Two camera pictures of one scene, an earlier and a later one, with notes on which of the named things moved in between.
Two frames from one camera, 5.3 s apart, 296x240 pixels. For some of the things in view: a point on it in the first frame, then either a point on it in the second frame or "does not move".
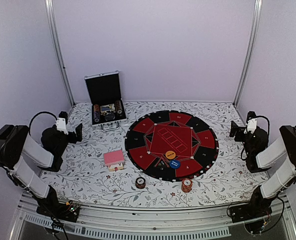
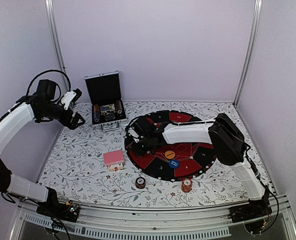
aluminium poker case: [108, 109] does not move
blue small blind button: [174, 164] does not move
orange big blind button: [170, 154] does not move
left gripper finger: [79, 132] → [75, 120]
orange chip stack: [186, 185] does not move
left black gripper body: [61, 148] → [65, 120]
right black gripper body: [248, 148] → [142, 150]
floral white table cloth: [97, 171] does not move
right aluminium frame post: [258, 7] does not move
